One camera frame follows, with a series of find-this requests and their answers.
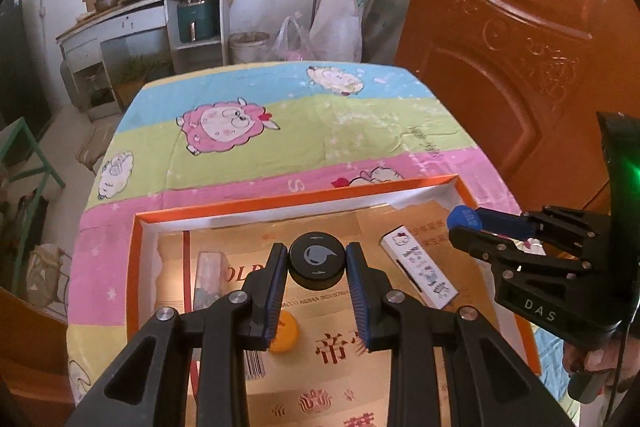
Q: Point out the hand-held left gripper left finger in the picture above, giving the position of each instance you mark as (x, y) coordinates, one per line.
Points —
(275, 287)

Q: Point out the glossy brown wooden door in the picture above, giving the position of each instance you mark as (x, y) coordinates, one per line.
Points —
(525, 32)

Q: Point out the person's right hand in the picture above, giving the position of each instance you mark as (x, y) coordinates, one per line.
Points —
(572, 357)

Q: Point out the metal bowl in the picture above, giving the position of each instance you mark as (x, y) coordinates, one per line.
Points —
(107, 2)

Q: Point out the white kitchen counter cabinet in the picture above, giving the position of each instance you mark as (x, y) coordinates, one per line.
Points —
(135, 19)

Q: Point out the beige bag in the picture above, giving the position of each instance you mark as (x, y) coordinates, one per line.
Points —
(47, 277)

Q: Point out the translucent plastic bag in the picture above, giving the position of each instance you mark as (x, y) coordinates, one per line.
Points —
(290, 44)

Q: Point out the blue bottle cap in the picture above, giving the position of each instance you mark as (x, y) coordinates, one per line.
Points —
(460, 217)

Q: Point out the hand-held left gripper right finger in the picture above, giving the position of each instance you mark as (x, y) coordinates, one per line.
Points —
(360, 292)

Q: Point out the dark refrigerator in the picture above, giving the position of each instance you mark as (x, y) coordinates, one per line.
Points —
(20, 72)

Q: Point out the wooden planter green sprouts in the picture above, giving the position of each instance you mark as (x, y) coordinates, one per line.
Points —
(131, 82)

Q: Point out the white cartoon-print box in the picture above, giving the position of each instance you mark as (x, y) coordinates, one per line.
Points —
(420, 267)

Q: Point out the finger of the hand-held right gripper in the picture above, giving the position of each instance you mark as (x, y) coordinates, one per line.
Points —
(500, 221)
(480, 247)

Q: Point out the teal air fryer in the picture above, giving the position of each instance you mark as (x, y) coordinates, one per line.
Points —
(197, 19)

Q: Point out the white woven sack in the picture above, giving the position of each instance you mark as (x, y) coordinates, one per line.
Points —
(340, 22)

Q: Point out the cartoon sheep printed blanket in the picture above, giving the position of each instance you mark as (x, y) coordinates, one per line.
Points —
(300, 132)

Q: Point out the flattened printed cardboard sheet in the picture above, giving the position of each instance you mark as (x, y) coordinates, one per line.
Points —
(330, 387)

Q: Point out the green metal frame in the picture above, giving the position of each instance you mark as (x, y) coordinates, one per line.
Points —
(37, 152)

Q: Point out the black bottle cap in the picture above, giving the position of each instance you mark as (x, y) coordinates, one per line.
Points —
(317, 257)

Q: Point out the orange printed bottle cap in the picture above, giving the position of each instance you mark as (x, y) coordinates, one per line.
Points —
(286, 332)

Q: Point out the clear glitter-filled box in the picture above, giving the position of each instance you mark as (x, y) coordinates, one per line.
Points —
(207, 272)

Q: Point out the shallow orange-rimmed cardboard box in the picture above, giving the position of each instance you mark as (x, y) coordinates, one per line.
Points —
(225, 217)

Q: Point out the white bucket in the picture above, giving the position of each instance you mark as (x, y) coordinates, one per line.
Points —
(247, 47)

